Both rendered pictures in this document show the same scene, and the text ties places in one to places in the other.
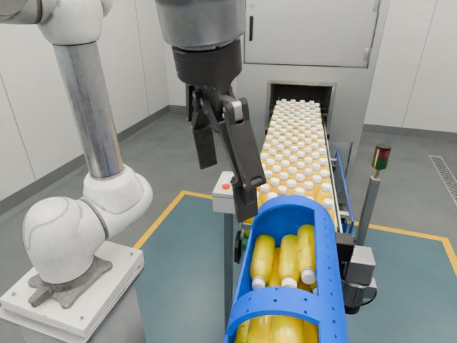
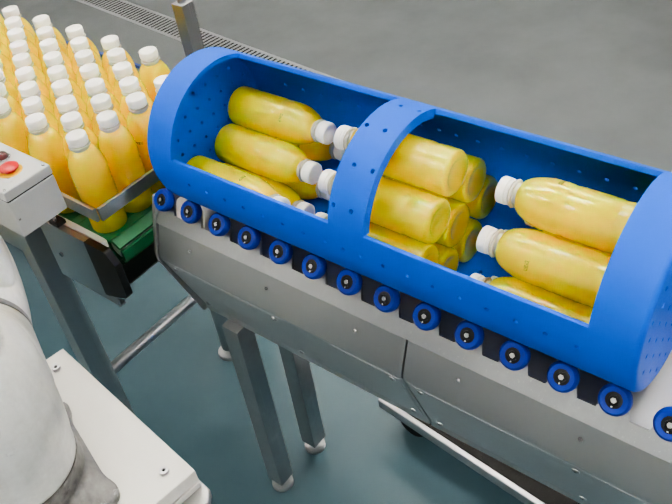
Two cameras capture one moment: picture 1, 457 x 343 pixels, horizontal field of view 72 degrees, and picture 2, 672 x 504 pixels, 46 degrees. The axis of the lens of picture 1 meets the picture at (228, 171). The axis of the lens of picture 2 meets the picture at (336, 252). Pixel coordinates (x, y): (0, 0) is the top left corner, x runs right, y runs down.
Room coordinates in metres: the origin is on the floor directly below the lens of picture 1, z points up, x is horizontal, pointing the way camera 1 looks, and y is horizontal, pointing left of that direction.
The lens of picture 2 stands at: (0.04, 0.78, 1.86)
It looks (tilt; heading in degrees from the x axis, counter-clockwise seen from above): 41 degrees down; 301
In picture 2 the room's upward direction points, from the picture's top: 9 degrees counter-clockwise
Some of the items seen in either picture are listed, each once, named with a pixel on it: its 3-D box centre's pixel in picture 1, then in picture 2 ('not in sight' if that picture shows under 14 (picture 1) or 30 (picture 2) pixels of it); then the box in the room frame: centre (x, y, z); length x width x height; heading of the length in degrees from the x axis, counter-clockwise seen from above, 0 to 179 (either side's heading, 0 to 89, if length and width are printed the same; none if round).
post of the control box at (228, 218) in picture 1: (228, 278); (98, 375); (1.21, 0.00, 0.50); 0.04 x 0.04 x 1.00; 78
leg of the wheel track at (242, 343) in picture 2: not in sight; (262, 411); (0.90, -0.16, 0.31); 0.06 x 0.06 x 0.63; 78
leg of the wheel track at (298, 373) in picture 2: not in sight; (298, 373); (0.87, -0.29, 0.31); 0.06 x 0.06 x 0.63; 78
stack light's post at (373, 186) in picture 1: (353, 267); (229, 186); (1.24, -0.67, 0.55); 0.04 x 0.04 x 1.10; 78
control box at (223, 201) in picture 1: (228, 191); (5, 184); (1.21, 0.00, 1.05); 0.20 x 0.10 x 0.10; 168
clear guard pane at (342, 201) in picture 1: (336, 215); not in sight; (1.51, -0.64, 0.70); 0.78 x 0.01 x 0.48; 168
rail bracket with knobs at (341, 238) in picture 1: (341, 248); not in sight; (0.95, -0.45, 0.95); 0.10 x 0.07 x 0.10; 78
